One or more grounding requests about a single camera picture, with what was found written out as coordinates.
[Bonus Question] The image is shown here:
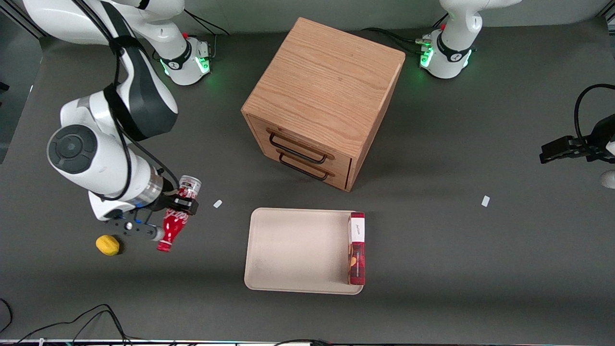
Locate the wooden drawer cabinet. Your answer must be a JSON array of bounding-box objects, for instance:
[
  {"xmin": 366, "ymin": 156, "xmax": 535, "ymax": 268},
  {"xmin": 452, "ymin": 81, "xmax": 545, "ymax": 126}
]
[{"xmin": 241, "ymin": 17, "xmax": 406, "ymax": 193}]

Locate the black looped gripper cable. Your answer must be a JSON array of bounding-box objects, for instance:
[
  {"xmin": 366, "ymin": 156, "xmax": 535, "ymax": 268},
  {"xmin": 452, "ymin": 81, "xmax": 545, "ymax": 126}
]
[{"xmin": 573, "ymin": 84, "xmax": 615, "ymax": 141}]

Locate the yellow lemon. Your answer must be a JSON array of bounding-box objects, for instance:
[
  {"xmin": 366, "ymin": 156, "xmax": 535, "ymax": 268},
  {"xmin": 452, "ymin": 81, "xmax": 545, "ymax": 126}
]
[{"xmin": 95, "ymin": 235, "xmax": 121, "ymax": 256}]

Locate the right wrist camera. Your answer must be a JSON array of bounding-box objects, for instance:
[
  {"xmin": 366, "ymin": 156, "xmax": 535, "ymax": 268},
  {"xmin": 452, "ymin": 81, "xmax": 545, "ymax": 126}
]
[{"xmin": 107, "ymin": 217, "xmax": 167, "ymax": 242}]

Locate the black right arm base cable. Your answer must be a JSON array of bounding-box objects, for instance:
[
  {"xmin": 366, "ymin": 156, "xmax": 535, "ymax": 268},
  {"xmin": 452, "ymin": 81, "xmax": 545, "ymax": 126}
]
[{"xmin": 152, "ymin": 9, "xmax": 230, "ymax": 62}]

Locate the black cable along right arm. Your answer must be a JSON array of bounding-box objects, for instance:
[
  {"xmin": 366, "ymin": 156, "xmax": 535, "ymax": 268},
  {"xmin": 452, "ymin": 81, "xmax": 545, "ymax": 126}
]
[{"xmin": 71, "ymin": 0, "xmax": 181, "ymax": 202}]

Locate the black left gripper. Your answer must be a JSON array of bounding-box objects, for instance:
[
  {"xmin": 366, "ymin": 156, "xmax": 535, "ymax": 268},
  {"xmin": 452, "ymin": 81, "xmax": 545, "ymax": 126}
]
[{"xmin": 539, "ymin": 113, "xmax": 615, "ymax": 164}]

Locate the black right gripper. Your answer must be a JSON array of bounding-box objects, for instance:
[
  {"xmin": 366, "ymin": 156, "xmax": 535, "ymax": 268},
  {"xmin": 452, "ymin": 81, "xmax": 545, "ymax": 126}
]
[{"xmin": 142, "ymin": 177, "xmax": 199, "ymax": 216}]

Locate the black arm base cable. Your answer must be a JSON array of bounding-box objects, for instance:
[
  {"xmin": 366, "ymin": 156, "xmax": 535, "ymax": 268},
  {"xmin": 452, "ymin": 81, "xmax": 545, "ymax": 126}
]
[
  {"xmin": 152, "ymin": 9, "xmax": 230, "ymax": 62},
  {"xmin": 360, "ymin": 13, "xmax": 449, "ymax": 54}
]

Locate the black wire drawer handle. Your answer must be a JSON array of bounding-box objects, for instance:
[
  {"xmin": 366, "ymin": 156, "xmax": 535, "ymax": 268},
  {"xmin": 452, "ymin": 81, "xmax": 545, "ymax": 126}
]
[
  {"xmin": 278, "ymin": 152, "xmax": 331, "ymax": 182},
  {"xmin": 269, "ymin": 131, "xmax": 329, "ymax": 165}
]

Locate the black floor cable bundle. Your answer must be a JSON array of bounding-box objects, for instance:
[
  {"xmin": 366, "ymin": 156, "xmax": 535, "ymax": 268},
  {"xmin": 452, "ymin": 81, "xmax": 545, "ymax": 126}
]
[{"xmin": 13, "ymin": 304, "xmax": 145, "ymax": 346}]

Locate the red snack box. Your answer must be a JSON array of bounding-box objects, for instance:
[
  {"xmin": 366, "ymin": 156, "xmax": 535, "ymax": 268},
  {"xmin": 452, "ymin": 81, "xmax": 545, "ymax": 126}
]
[{"xmin": 347, "ymin": 211, "xmax": 366, "ymax": 286}]

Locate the black left arm base cable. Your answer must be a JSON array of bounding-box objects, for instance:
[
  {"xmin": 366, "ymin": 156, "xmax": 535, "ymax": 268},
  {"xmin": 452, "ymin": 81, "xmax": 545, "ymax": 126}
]
[{"xmin": 360, "ymin": 13, "xmax": 449, "ymax": 54}]

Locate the beige plastic tray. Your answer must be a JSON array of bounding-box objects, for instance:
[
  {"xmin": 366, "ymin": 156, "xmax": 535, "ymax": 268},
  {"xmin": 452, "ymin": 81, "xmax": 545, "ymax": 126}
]
[{"xmin": 244, "ymin": 207, "xmax": 364, "ymax": 295}]

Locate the red coke bottle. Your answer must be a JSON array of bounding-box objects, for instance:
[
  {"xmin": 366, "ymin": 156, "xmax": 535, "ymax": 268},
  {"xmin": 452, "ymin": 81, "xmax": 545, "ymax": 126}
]
[{"xmin": 157, "ymin": 175, "xmax": 203, "ymax": 253}]

